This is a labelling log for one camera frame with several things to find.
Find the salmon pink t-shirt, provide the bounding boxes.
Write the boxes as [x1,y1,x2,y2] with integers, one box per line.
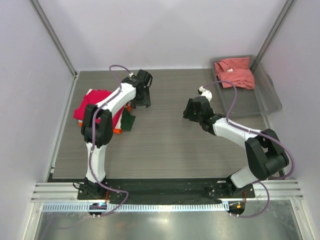
[213,56,255,90]

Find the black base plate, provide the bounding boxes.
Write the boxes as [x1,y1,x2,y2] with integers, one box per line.
[72,178,256,205]

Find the right aluminium corner post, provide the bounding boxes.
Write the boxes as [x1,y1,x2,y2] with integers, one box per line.
[250,0,296,71]

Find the slotted cable duct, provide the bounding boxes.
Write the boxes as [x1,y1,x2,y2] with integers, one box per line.
[42,201,229,213]

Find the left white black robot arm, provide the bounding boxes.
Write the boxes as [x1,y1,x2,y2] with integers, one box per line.
[77,69,153,200]

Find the dark green t-shirt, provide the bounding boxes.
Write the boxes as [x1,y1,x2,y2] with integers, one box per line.
[120,108,136,131]

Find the red t-shirt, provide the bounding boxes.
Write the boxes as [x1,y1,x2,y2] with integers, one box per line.
[73,89,125,131]

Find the grey plastic tray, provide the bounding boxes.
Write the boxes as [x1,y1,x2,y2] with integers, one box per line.
[209,55,283,118]

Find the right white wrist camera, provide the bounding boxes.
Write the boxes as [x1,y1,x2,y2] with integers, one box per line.
[198,86,213,102]

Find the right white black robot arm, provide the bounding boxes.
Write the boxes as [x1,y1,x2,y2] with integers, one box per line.
[183,96,289,198]

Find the aluminium corner post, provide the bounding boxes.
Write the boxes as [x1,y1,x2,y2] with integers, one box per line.
[250,0,296,71]
[29,0,77,78]

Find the left aluminium corner post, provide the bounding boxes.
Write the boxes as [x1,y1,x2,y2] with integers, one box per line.
[29,0,77,78]

